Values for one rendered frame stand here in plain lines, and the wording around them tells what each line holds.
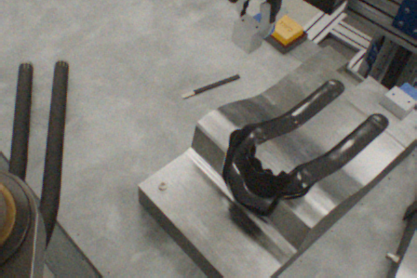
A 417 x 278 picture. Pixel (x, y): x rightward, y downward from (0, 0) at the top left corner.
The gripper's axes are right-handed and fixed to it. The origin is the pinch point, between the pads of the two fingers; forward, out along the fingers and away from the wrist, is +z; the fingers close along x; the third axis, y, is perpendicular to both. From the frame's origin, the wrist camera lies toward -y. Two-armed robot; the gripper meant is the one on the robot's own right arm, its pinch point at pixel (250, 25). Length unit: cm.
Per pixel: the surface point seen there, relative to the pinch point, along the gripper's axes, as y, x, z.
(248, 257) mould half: -30.4, -31.5, 8.9
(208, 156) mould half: -23.6, -14.4, 6.6
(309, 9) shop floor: 114, 54, 95
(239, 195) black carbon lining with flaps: -24.2, -22.9, 7.9
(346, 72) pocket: 13.6, -16.3, 8.5
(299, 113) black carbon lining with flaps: -3.5, -17.9, 7.2
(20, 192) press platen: -58, -25, -34
